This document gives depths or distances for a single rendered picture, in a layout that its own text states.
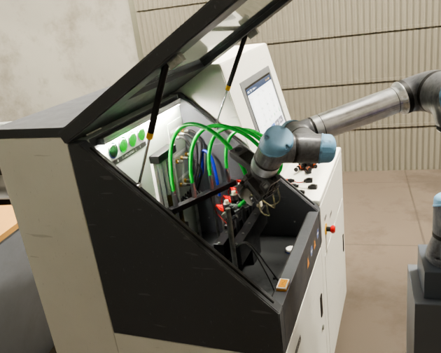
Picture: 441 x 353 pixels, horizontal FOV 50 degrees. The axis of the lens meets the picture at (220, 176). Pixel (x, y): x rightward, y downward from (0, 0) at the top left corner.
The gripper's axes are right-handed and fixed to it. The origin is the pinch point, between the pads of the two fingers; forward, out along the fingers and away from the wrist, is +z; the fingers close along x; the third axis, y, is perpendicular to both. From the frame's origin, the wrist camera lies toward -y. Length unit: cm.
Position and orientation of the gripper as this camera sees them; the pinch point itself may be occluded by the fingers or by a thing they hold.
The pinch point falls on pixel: (244, 192)
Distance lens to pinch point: 144.1
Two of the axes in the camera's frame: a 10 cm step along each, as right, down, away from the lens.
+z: -1.5, 4.5, 8.8
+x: 7.9, -4.8, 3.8
